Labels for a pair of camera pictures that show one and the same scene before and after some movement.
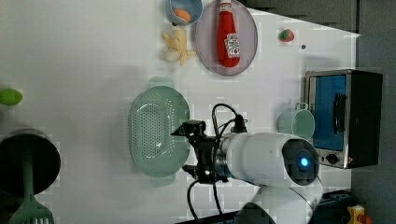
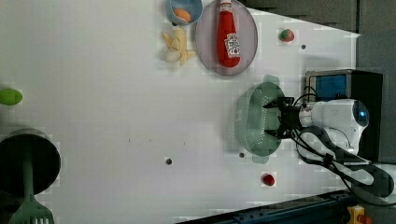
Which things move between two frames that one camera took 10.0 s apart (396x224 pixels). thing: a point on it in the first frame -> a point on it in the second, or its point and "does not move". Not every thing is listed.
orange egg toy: x=182 y=14 does not move
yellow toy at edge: x=357 y=216 does not move
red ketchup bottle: x=228 y=48 does not move
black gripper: x=206 y=168 -> x=289 y=117
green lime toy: x=9 y=96 does not move
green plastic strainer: x=154 y=113 -> x=251 y=119
